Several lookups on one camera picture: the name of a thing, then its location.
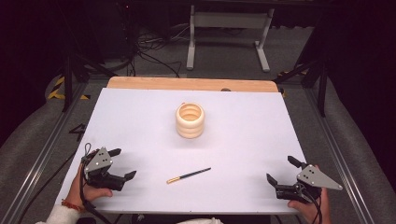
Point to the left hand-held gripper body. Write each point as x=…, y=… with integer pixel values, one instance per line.
x=99, y=161

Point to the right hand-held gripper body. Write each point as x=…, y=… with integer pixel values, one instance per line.
x=317, y=179

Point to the black pencil with gold end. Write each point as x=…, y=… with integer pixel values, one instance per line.
x=188, y=175

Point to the cream ribbed pen holder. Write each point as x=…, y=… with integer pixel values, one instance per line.
x=190, y=120

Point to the person's right hand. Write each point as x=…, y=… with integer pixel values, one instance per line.
x=308, y=211

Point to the person's left hand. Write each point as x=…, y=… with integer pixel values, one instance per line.
x=77, y=194

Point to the white table board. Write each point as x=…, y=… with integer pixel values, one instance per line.
x=233, y=140

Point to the yellow black hazard tape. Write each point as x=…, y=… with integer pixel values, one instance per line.
x=56, y=90

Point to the black tripod stand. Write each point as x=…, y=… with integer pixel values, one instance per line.
x=320, y=77
x=70, y=68

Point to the wooden table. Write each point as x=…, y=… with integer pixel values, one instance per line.
x=186, y=84

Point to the aluminium floor rail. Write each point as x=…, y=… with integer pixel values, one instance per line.
x=37, y=161
x=342, y=155

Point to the white metal desk frame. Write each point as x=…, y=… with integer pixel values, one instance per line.
x=230, y=19

